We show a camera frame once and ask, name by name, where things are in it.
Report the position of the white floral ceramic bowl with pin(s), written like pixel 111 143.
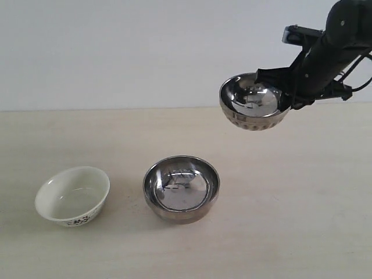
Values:
pixel 73 197

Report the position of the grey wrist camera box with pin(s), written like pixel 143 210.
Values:
pixel 300 36

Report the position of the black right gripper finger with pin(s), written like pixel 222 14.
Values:
pixel 276 77
pixel 296 102

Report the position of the large smooth steel bowl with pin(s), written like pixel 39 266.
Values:
pixel 181 189

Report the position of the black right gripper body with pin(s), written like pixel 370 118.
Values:
pixel 317 66

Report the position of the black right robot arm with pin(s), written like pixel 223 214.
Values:
pixel 348 24

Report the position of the ribbed small steel bowl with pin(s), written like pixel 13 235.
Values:
pixel 250 105

